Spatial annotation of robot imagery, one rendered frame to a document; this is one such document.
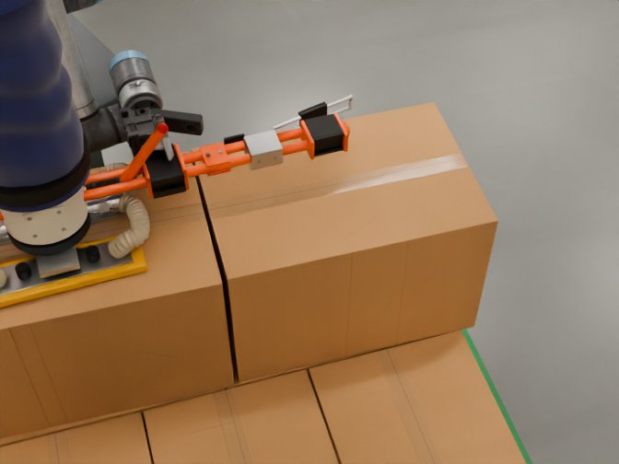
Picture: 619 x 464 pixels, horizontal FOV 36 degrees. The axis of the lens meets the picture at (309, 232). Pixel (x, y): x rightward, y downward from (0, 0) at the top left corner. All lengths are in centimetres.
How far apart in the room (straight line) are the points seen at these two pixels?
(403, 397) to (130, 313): 69
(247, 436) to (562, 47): 246
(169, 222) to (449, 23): 234
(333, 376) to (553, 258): 123
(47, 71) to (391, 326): 103
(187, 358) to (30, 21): 87
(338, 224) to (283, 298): 20
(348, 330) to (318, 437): 26
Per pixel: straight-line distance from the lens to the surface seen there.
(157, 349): 209
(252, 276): 196
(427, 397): 227
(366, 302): 215
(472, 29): 415
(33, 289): 198
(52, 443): 227
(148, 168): 197
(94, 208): 201
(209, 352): 213
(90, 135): 223
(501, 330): 307
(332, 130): 202
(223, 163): 197
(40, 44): 166
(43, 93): 170
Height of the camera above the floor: 248
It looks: 49 degrees down
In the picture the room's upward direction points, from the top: straight up
